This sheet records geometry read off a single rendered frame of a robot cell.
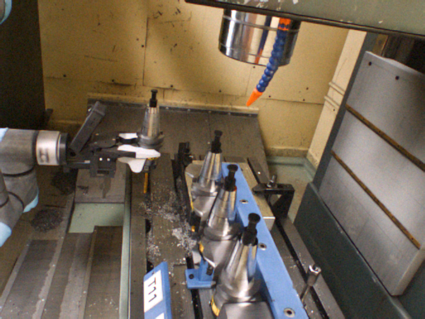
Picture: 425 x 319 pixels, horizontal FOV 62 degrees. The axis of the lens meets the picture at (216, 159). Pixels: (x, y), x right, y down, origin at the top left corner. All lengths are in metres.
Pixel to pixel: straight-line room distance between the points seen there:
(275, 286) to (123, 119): 1.44
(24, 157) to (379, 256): 0.92
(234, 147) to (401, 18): 1.39
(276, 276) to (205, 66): 1.45
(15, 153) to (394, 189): 0.90
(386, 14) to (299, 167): 1.73
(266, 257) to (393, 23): 0.35
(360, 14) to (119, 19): 1.40
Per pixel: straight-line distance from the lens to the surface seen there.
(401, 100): 1.04
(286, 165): 2.14
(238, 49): 0.72
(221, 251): 0.53
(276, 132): 2.10
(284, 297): 0.49
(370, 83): 1.14
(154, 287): 0.83
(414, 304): 1.09
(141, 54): 1.80
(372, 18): 0.49
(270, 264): 0.52
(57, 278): 1.14
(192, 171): 0.69
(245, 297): 0.47
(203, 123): 1.86
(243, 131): 1.90
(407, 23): 0.52
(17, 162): 0.85
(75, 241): 1.27
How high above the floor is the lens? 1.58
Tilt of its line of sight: 29 degrees down
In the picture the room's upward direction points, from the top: 11 degrees clockwise
